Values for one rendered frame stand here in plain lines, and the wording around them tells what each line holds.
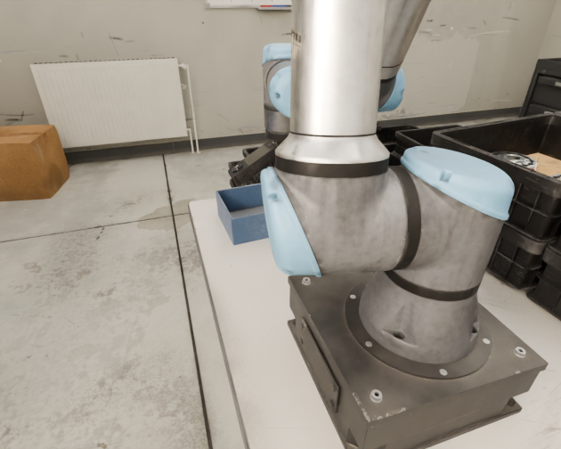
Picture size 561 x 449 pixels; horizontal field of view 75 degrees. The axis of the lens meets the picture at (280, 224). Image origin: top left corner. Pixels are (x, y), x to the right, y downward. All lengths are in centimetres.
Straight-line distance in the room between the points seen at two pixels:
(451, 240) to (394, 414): 19
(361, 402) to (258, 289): 35
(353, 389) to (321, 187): 23
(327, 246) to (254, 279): 41
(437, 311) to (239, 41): 309
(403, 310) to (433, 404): 10
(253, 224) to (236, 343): 30
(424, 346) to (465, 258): 12
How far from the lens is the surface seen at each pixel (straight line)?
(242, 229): 83
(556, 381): 71
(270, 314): 67
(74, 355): 171
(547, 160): 115
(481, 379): 51
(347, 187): 34
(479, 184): 39
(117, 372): 158
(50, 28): 335
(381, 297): 48
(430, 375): 49
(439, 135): 87
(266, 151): 75
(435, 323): 47
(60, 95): 329
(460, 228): 40
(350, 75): 35
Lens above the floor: 118
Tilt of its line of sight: 32 degrees down
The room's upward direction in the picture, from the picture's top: straight up
